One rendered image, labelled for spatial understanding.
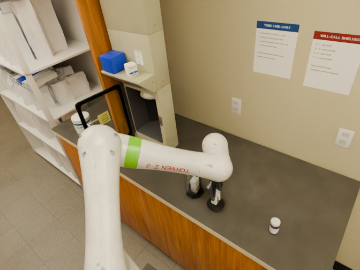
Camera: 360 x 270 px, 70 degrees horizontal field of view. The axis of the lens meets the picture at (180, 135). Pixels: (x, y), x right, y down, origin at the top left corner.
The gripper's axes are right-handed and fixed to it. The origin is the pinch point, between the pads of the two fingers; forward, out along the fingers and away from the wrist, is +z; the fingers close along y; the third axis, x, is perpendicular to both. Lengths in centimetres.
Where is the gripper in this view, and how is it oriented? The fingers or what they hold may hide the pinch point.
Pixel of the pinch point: (215, 196)
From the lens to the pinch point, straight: 135.9
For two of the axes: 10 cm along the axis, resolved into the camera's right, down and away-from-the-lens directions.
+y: -6.2, 5.3, -5.8
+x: 7.8, 3.3, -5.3
